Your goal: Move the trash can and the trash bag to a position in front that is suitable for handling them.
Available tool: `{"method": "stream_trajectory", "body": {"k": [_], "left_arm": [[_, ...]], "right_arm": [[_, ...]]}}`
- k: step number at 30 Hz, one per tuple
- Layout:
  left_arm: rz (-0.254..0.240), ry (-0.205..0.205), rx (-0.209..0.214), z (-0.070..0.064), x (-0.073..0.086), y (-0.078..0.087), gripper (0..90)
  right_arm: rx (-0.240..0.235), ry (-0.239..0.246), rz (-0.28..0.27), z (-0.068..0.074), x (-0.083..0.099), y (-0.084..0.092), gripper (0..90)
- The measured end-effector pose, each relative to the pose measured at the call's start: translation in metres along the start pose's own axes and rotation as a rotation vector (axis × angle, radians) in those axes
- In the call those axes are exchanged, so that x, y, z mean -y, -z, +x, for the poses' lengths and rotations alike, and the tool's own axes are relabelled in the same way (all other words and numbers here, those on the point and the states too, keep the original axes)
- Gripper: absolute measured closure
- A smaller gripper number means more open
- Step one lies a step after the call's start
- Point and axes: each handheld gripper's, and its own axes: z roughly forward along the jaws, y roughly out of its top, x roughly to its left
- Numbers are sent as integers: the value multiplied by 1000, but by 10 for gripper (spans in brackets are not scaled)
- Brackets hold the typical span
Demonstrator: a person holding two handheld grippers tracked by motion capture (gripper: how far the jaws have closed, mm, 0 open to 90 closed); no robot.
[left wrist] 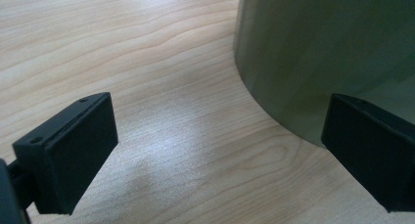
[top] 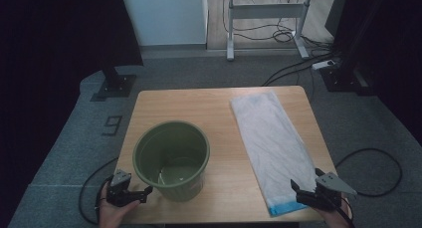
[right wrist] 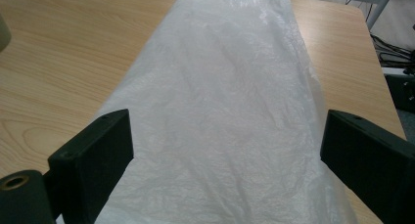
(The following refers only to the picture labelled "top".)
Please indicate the white metal desk frame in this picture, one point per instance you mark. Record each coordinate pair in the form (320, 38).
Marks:
(265, 11)

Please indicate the person's right hand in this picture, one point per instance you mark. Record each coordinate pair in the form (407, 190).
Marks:
(335, 219)

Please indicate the white panel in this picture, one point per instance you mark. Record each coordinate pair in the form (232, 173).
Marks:
(166, 15)

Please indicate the black stand with base plate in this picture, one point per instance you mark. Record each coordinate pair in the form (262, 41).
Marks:
(345, 75)
(114, 85)

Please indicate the person's left hand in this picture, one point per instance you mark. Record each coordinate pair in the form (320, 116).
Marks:
(111, 216)

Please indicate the white power strip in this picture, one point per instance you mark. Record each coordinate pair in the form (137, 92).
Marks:
(322, 64)

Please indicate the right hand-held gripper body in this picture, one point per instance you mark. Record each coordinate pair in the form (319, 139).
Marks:
(328, 194)

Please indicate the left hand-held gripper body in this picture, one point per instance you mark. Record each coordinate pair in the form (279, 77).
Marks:
(118, 191)

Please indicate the white plastic bag blue band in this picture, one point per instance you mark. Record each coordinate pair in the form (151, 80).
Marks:
(272, 141)

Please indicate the green plastic bin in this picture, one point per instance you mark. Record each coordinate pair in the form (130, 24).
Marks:
(170, 155)

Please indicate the black curtain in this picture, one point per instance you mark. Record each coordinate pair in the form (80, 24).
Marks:
(398, 55)
(49, 55)

